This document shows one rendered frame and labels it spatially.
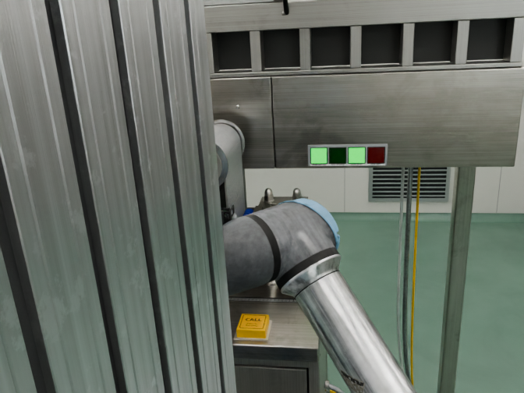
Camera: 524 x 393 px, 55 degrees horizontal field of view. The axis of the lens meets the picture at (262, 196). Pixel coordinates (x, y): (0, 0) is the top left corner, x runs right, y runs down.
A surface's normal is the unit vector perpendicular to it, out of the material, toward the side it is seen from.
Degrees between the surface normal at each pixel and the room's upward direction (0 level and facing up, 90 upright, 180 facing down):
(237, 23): 90
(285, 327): 0
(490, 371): 0
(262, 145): 90
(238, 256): 66
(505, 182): 90
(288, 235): 60
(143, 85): 90
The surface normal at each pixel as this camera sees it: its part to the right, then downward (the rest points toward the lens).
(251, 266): 0.21, 0.23
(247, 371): -0.15, 0.34
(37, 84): 0.98, 0.02
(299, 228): 0.34, -0.43
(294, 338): -0.05, -0.94
